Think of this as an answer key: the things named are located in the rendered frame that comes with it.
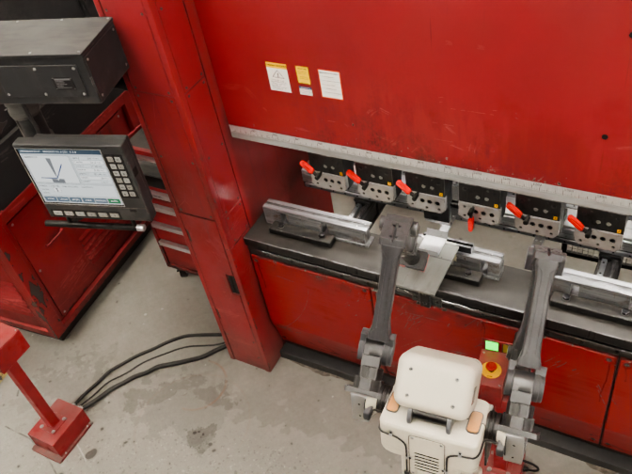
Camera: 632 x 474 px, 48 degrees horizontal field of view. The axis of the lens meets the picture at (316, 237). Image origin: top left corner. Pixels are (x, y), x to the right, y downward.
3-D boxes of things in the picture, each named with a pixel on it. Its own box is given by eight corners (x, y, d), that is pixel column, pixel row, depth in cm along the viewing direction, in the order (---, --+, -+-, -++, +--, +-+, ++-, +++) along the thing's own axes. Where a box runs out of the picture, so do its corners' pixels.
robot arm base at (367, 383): (342, 389, 207) (382, 400, 203) (348, 362, 208) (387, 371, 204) (352, 388, 215) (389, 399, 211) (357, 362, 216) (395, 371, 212)
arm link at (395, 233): (375, 225, 195) (411, 231, 192) (384, 209, 207) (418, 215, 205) (355, 364, 211) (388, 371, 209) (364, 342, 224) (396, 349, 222)
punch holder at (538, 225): (513, 229, 249) (515, 194, 238) (520, 214, 254) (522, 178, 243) (557, 239, 242) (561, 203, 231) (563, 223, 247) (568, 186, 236)
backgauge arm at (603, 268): (585, 308, 273) (589, 284, 264) (619, 203, 311) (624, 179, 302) (607, 314, 270) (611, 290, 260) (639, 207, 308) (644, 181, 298)
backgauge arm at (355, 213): (340, 245, 318) (337, 223, 309) (397, 161, 356) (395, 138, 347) (356, 250, 315) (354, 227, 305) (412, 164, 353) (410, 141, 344)
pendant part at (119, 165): (50, 217, 283) (9, 145, 259) (64, 197, 291) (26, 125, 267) (151, 222, 271) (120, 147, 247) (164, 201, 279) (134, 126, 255)
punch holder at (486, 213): (458, 217, 257) (457, 182, 246) (466, 202, 262) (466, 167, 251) (499, 227, 251) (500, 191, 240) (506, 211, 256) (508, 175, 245)
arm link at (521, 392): (508, 406, 192) (529, 411, 191) (515, 369, 193) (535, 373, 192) (507, 403, 201) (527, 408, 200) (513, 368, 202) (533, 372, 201)
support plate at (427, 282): (387, 284, 264) (387, 282, 263) (415, 237, 280) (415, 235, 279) (434, 296, 256) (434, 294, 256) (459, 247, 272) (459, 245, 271)
